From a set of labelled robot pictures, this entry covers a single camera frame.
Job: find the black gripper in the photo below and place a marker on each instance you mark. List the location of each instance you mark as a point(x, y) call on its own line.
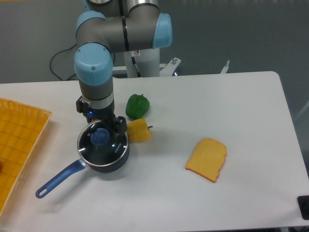
point(102, 110)

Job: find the glass lid blue knob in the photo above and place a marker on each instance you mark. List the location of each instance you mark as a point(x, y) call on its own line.
point(101, 148)

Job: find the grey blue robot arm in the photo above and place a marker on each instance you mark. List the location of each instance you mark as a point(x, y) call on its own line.
point(106, 27)

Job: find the yellow toy pepper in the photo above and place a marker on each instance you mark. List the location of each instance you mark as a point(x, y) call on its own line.
point(138, 131)

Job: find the green toy pepper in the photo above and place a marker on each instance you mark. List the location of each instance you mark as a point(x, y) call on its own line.
point(137, 106)

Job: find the dark blue saucepan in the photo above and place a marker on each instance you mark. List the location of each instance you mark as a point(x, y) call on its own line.
point(71, 169)

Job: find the toy toast slice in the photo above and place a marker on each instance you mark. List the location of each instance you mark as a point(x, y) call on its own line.
point(207, 159)

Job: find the yellow plastic basket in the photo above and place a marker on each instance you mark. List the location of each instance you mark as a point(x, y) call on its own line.
point(21, 127)

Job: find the black device at table edge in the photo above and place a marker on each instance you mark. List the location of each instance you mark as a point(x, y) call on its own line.
point(303, 202)

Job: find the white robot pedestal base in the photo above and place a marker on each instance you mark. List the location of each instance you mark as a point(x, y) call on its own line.
point(146, 63)

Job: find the white metal bracket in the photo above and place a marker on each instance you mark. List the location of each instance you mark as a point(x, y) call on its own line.
point(225, 68)

